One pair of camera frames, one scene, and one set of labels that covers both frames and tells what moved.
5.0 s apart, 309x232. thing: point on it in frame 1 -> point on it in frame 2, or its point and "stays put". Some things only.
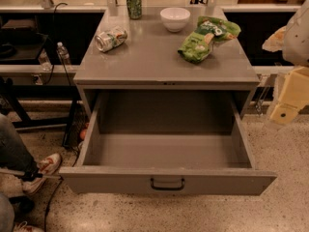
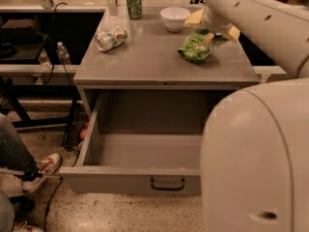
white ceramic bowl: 175,18 stays put
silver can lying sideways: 108,40 stays put
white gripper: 297,41 -> 219,28
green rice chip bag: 209,31 stays put
